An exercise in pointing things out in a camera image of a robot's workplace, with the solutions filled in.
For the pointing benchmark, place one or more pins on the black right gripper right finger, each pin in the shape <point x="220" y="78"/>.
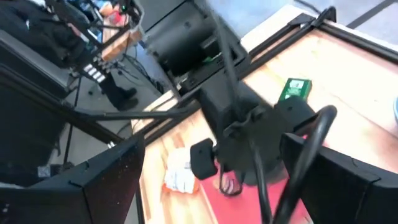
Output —
<point x="351" y="196"/>

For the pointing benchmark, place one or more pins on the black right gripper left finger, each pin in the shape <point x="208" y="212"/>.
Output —
<point x="77" y="199"/>

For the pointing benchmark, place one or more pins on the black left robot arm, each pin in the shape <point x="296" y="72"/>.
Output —
<point x="186" y="40"/>

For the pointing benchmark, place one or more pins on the wooden cart shelf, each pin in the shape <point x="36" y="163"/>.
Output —
<point x="118" y="40"/>

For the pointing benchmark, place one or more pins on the orange white snack packet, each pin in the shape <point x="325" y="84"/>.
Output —
<point x="180" y="174"/>

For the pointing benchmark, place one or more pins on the person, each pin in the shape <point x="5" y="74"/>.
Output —
<point x="46" y="37"/>

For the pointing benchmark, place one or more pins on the person's leg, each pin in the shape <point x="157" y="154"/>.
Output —
<point x="121" y="93"/>

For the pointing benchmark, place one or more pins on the pink plastic bin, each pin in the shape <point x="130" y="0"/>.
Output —
<point x="242" y="208"/>

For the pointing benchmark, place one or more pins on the green spice box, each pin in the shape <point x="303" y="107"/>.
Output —
<point x="295" y="88"/>

